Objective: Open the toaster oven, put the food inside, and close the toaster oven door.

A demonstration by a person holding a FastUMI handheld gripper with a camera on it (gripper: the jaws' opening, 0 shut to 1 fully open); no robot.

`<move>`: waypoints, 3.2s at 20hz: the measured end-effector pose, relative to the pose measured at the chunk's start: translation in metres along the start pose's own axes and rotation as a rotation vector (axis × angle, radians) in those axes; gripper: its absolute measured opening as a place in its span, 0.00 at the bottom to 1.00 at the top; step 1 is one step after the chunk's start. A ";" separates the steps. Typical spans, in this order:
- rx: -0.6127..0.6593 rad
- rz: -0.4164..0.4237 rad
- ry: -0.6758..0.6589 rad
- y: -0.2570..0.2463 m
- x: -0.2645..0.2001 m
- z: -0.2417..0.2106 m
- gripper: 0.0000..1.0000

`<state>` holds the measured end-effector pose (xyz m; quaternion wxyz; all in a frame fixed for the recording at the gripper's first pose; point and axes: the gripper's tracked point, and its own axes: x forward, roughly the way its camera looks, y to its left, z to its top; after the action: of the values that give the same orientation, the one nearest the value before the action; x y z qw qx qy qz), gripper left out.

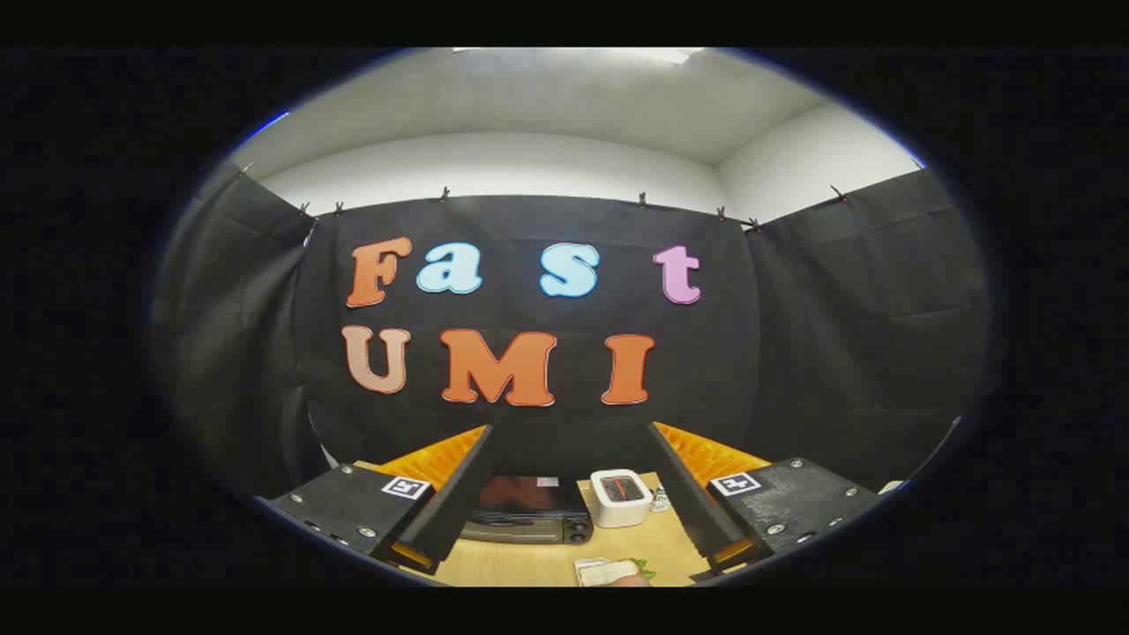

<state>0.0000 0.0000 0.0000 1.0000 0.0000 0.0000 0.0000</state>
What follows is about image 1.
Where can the white pop-up toaster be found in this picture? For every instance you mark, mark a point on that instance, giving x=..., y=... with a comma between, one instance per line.
x=620, y=503

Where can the white rectangular tray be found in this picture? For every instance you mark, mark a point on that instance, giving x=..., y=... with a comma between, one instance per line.
x=583, y=564

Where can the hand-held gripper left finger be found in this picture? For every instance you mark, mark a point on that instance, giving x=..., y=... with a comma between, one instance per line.
x=445, y=507

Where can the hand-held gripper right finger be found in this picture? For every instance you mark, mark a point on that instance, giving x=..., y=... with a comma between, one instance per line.
x=688, y=503

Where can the white green-label drink bottle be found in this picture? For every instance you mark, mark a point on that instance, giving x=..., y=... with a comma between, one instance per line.
x=661, y=501

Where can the toy sandwich with lettuce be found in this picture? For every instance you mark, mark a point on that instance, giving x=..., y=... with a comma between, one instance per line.
x=615, y=573

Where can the black toaster oven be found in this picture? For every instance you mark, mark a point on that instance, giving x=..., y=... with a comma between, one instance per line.
x=529, y=507

